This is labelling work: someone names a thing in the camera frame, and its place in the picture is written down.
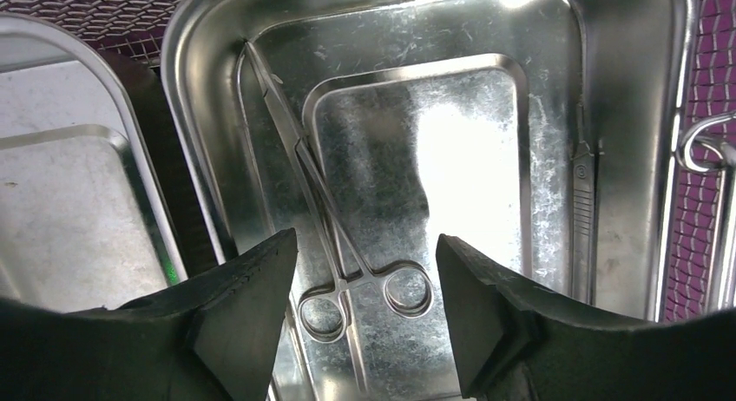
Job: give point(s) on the perforated steel instrument tray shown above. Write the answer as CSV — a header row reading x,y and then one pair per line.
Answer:
x,y
137,152

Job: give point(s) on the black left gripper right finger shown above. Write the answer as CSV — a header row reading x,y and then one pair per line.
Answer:
x,y
514,339

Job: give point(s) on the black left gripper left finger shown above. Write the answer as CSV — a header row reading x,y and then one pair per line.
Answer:
x,y
212,337

